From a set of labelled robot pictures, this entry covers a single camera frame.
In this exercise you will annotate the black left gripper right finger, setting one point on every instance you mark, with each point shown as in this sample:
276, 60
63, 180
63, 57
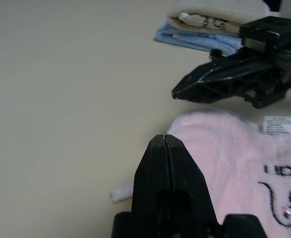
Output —
187, 183

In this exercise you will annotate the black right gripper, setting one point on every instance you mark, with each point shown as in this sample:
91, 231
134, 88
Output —
284, 37

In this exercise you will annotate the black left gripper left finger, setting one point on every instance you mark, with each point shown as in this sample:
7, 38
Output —
151, 178

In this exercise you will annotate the pink towel with embroidered print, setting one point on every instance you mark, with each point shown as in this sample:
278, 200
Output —
234, 161

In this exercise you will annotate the light blue folded towel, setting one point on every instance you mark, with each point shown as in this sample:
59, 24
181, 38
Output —
197, 39

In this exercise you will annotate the beige folded towel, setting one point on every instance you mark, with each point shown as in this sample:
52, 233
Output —
209, 12

